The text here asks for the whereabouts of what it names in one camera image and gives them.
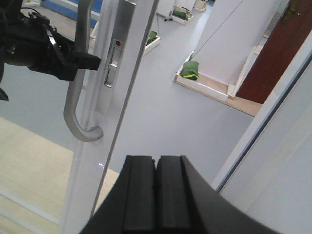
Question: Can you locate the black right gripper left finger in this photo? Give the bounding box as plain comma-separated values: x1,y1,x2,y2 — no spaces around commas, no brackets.
81,156,156,234

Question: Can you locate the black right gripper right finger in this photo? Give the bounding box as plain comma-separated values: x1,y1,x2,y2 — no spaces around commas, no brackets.
156,155,281,234

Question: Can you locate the grey curved door handle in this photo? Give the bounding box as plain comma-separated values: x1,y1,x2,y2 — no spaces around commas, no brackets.
63,0,103,142

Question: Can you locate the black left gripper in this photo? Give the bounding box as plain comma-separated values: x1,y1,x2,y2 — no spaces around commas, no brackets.
0,0,101,101

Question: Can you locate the silver door lock plate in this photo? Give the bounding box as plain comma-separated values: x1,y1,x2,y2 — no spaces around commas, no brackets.
96,0,136,115

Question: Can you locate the green sandbag on far platform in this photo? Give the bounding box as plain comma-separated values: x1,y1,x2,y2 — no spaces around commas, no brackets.
179,61,199,81

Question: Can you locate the brown wooden door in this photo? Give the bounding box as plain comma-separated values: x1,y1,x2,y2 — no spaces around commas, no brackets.
236,0,312,104

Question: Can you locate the white framed sliding glass door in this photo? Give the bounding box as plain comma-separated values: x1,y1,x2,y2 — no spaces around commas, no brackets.
0,0,157,234

